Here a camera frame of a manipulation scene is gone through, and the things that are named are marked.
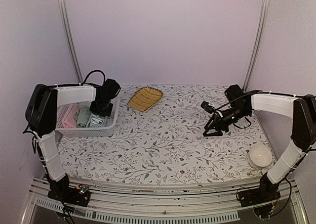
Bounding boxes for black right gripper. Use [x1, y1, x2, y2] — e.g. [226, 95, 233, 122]
[203, 105, 250, 136]

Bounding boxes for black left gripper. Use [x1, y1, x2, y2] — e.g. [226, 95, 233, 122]
[90, 97, 114, 117]

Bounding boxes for light blue towel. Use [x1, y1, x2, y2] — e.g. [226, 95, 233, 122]
[86, 113, 107, 128]

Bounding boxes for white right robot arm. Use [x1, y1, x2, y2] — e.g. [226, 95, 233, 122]
[201, 85, 316, 202]

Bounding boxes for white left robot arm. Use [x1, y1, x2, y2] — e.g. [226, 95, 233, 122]
[24, 79, 121, 182]

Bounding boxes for green rolled towel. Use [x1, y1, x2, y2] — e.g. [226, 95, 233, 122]
[75, 106, 91, 128]

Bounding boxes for white plastic mesh basket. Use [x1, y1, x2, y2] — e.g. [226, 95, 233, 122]
[55, 96, 120, 137]

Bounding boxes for pink rolled towel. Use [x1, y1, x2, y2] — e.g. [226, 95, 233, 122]
[62, 103, 79, 129]

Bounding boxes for woven bamboo tray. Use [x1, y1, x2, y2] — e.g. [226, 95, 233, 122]
[127, 87, 163, 112]

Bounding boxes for white bowl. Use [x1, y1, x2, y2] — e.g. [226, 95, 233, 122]
[248, 145, 273, 169]

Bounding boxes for floral patterned table mat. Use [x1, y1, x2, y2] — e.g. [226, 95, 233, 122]
[58, 85, 269, 185]

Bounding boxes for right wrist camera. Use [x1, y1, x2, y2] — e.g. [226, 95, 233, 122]
[200, 101, 217, 114]

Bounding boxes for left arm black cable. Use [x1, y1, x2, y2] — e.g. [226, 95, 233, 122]
[82, 70, 107, 85]

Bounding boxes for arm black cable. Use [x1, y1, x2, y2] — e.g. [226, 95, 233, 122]
[82, 70, 107, 85]
[212, 90, 316, 210]

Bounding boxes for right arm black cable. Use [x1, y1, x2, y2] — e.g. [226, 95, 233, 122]
[212, 90, 316, 210]

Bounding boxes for aluminium front rail frame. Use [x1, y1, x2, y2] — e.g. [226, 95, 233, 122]
[21, 177, 309, 224]

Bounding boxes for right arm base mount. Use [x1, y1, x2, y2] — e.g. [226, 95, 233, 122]
[236, 174, 280, 207]

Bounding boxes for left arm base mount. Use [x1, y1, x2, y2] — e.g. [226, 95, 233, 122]
[47, 180, 91, 207]

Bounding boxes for left aluminium frame post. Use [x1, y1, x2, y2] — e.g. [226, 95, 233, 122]
[57, 0, 83, 83]

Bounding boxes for aluminium frame post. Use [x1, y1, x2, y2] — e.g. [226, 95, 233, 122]
[242, 0, 270, 91]
[57, 0, 83, 83]

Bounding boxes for right aluminium frame post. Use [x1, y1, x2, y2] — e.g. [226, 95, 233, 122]
[242, 0, 270, 91]

